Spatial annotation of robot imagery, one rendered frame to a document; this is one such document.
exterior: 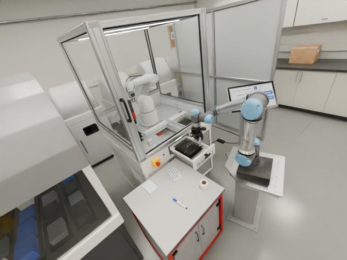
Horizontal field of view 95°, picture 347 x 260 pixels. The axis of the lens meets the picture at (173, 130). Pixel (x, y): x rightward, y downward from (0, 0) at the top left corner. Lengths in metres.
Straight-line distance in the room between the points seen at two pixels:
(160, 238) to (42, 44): 4.00
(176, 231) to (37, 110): 1.04
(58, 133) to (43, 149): 0.08
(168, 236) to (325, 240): 1.56
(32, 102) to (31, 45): 3.43
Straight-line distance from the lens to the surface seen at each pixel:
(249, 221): 2.09
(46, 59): 4.34
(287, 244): 2.15
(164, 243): 1.23
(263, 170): 1.48
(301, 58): 4.19
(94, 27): 1.12
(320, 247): 2.25
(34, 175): 0.92
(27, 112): 0.93
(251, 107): 1.03
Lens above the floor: 1.88
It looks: 32 degrees down
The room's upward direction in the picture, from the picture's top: 11 degrees counter-clockwise
